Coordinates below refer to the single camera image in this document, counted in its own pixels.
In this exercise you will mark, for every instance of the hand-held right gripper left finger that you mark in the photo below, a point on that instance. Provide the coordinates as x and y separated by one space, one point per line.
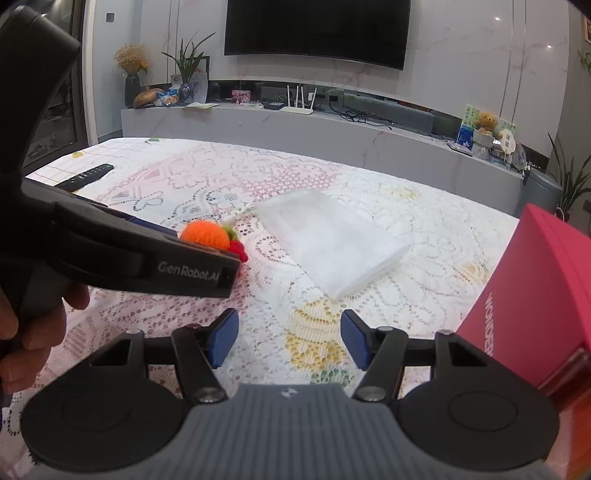
222 337

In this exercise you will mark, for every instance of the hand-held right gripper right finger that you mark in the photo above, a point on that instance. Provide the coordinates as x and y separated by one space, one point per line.
355 339

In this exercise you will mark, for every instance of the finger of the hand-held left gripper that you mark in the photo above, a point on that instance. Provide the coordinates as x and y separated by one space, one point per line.
154 229

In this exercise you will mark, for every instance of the orange crochet ball toy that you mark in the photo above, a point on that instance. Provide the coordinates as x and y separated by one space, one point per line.
205 235

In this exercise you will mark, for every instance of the person's left hand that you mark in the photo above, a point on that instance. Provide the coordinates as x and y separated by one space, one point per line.
41 327

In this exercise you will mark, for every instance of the black remote control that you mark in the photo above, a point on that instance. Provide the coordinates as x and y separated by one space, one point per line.
87 177

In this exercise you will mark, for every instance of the white mesh bag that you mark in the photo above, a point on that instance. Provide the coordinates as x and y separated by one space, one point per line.
332 240

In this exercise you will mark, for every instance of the brown wooden ornament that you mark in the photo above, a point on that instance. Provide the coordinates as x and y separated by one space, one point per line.
147 98

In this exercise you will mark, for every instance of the grey television cabinet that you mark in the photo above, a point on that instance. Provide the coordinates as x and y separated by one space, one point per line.
277 127

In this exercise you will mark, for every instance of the green plant in blue vase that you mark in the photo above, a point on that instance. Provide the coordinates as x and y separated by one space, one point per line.
187 69

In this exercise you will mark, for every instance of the dried flowers in dark vase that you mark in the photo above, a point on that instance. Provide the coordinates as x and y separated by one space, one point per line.
131 64

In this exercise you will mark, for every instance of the white router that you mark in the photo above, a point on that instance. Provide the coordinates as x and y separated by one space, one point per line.
298 110

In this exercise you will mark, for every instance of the red box with clear window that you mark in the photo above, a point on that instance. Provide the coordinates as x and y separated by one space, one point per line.
535 277

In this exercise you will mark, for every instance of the large orange box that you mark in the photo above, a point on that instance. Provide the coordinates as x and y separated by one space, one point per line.
577 438

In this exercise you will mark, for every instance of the green picture card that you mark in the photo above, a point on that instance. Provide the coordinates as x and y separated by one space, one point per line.
468 120

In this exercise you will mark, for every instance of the white fan ornament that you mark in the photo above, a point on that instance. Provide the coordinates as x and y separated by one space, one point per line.
509 138

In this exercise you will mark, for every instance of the brown teddy bear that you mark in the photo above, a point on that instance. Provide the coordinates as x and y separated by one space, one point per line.
488 122

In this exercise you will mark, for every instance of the black television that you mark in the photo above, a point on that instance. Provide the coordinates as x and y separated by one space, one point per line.
318 32

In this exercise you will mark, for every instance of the long-leaf green plant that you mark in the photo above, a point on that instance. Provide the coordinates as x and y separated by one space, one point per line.
572 180

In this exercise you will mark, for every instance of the pink photo frame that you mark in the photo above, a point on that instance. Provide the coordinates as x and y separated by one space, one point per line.
241 97

